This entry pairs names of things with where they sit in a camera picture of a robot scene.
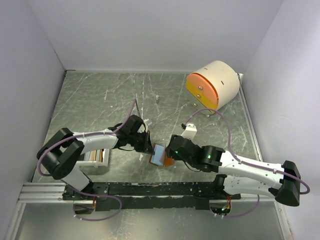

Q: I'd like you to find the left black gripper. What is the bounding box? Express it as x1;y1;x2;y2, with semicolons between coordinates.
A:
129;130;155;155

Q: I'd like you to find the brown leather card holder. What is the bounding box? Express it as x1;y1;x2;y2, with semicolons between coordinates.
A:
148;143;174;167

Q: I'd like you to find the white card tray box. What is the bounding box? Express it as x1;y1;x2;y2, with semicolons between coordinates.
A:
75;148;110;168

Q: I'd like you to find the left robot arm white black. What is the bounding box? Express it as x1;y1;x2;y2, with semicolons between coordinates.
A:
36;114;155;200

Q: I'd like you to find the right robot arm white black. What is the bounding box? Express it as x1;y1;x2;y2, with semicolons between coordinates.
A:
166;135;301;207

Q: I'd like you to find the stack of cards in tray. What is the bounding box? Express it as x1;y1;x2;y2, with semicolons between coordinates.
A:
83;149;105;163

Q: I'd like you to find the cream round drawer cabinet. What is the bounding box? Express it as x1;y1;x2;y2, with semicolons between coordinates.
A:
185;60;240;110

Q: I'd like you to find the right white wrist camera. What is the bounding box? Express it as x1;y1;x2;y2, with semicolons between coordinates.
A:
181;123;197;141

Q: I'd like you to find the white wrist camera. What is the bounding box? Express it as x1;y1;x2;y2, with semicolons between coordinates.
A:
181;123;197;141
142;118;153;132

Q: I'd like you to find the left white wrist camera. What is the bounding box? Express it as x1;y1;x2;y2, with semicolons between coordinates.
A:
142;118;153;132

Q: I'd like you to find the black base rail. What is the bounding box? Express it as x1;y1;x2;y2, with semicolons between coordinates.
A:
62;181;242;212

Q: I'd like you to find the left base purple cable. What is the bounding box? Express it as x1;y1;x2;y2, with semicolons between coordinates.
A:
72;196;125;222

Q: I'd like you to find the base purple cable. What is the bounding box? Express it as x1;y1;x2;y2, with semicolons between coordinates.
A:
72;196;125;222
213;194;262;219

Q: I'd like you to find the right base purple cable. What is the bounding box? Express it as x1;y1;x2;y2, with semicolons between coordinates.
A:
213;194;262;219

